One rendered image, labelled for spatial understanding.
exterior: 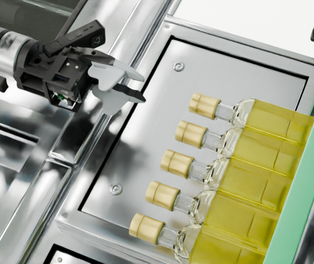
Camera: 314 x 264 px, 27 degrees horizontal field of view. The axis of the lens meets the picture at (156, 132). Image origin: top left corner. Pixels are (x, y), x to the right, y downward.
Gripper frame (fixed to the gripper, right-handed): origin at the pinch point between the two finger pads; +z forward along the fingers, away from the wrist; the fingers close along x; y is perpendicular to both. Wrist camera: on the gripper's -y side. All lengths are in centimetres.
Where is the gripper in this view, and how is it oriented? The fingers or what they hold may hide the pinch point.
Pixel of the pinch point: (140, 85)
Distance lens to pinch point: 108.8
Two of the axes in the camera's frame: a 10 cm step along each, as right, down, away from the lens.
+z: 9.2, 3.2, -2.4
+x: -0.3, -5.4, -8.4
